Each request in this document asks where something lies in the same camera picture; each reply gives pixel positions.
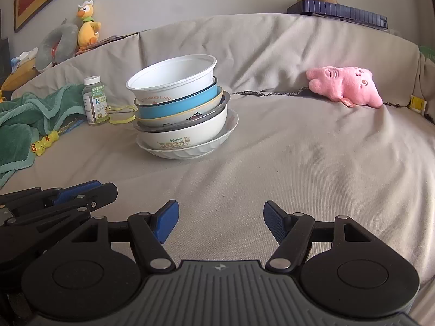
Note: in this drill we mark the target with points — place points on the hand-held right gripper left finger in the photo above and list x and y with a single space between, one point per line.
166 222

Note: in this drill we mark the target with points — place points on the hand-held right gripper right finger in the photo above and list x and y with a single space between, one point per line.
273 222

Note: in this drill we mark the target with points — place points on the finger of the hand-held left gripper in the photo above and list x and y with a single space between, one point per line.
102 197
74 192

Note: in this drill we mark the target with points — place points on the floral white deep plate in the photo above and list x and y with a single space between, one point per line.
210 147

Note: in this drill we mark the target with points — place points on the large white ceramic bowl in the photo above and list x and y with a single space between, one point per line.
190 135

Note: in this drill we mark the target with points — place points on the yellow-rimmed white bowl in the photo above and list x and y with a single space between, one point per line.
190 117

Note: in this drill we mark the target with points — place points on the blue enamel bowl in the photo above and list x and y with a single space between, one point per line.
180 107

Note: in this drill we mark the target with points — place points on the stainless steel bowl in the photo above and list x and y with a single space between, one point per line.
221 110

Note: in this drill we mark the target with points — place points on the white plastic tub bowl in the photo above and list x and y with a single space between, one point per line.
173 81

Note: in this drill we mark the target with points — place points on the small yellow toy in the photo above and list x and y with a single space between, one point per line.
44 144

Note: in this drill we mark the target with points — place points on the colourful beaded strip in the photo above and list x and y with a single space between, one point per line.
69 124

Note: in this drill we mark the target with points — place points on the green towel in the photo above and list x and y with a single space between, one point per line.
30 115

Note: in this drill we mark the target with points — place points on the clear vitamin bottle white cap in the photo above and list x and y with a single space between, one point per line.
95 105

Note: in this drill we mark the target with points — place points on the yellow cushion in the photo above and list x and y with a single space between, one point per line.
17 79

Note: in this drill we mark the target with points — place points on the grey neck pillow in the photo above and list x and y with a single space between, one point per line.
47 54

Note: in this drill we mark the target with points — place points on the brown cardboard strip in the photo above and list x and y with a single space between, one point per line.
108 40

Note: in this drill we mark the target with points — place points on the pink plush toy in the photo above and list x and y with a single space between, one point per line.
346 83

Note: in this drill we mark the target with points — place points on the yellow duck plush toy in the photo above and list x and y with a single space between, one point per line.
88 30

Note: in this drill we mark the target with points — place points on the green cloth item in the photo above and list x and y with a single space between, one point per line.
428 53

